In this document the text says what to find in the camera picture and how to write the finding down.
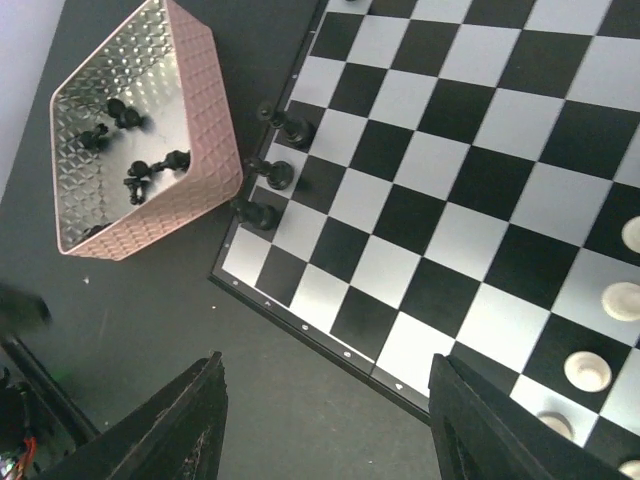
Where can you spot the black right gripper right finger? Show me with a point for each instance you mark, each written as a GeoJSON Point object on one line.
{"type": "Point", "coordinates": [480, 433]}

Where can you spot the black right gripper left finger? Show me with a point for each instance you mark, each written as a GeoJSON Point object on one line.
{"type": "Point", "coordinates": [177, 434]}

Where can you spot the white chess piece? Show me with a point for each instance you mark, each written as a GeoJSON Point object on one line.
{"type": "Point", "coordinates": [631, 469]}
{"type": "Point", "coordinates": [621, 301]}
{"type": "Point", "coordinates": [587, 371]}
{"type": "Point", "coordinates": [630, 234]}
{"type": "Point", "coordinates": [558, 423]}

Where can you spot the black chess piece on board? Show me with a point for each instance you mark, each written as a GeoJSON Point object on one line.
{"type": "Point", "coordinates": [258, 215]}
{"type": "Point", "coordinates": [279, 175]}
{"type": "Point", "coordinates": [298, 131]}

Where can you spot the black chess piece in tin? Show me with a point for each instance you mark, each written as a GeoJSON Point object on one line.
{"type": "Point", "coordinates": [175, 160]}
{"type": "Point", "coordinates": [93, 139]}
{"type": "Point", "coordinates": [125, 117]}
{"type": "Point", "coordinates": [137, 189]}

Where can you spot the black and white chessboard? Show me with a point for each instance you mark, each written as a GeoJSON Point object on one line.
{"type": "Point", "coordinates": [473, 166]}

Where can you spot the pink metal tin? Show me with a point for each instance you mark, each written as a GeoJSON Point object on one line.
{"type": "Point", "coordinates": [162, 61]}

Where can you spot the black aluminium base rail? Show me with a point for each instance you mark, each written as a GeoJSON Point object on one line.
{"type": "Point", "coordinates": [50, 394]}

